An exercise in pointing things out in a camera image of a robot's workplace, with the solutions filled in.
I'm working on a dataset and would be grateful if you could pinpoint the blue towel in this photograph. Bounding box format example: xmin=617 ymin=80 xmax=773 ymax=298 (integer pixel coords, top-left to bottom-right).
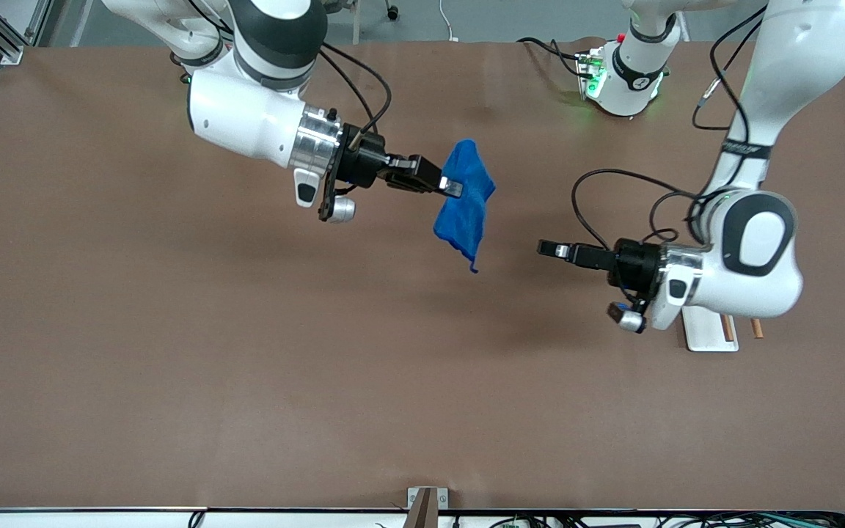
xmin=433 ymin=139 xmax=497 ymax=274

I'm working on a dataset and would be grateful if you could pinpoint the stool with caster wheel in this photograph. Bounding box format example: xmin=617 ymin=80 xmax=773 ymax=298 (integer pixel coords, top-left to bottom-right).
xmin=323 ymin=0 xmax=401 ymax=46

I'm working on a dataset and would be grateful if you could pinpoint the brown table cover sheet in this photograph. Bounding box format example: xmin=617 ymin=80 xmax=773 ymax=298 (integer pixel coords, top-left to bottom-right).
xmin=0 ymin=38 xmax=845 ymax=512

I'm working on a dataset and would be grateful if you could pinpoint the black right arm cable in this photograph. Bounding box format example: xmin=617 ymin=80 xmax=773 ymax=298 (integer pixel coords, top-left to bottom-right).
xmin=180 ymin=0 xmax=393 ymax=140

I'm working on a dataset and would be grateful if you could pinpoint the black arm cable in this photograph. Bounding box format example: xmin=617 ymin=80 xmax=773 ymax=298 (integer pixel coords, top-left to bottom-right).
xmin=571 ymin=6 xmax=769 ymax=254
xmin=180 ymin=0 xmax=393 ymax=140

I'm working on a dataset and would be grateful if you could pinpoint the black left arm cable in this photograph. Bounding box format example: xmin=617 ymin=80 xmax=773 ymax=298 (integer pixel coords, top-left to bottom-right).
xmin=571 ymin=6 xmax=769 ymax=254

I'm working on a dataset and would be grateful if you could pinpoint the white rack base plate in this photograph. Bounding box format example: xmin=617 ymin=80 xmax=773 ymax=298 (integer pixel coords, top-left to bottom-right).
xmin=678 ymin=304 xmax=740 ymax=353

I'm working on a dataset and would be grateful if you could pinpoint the white floor cable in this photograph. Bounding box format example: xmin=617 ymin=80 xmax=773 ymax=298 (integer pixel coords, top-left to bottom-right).
xmin=437 ymin=0 xmax=461 ymax=42

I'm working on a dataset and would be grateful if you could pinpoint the black base power cable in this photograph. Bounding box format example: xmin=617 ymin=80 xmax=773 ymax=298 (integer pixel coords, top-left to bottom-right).
xmin=516 ymin=37 xmax=593 ymax=78

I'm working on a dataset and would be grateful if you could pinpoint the grey metal mount bracket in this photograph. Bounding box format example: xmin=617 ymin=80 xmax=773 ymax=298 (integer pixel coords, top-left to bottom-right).
xmin=406 ymin=487 xmax=450 ymax=528

